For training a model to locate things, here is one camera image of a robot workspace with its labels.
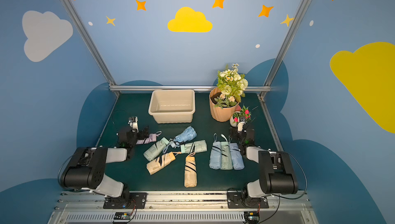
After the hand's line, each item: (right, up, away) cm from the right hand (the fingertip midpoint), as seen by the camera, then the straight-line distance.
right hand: (240, 125), depth 95 cm
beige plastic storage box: (-49, +12, +20) cm, 55 cm away
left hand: (-63, +1, -1) cm, 63 cm away
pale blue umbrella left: (-17, -18, -9) cm, 26 cm away
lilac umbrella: (-56, -7, -1) cm, 56 cm away
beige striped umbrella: (-48, -19, -11) cm, 53 cm away
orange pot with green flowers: (-10, +17, -1) cm, 20 cm away
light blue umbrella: (-32, -5, -2) cm, 33 cm away
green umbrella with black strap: (-29, -12, -5) cm, 32 cm away
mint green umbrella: (-52, -13, -7) cm, 54 cm away
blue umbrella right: (-5, -17, -9) cm, 20 cm away
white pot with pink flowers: (0, +8, -7) cm, 11 cm away
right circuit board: (-1, -42, -22) cm, 47 cm away
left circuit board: (-63, -40, -23) cm, 78 cm away
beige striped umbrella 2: (-31, -24, -15) cm, 42 cm away
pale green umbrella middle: (-11, -20, -11) cm, 25 cm away
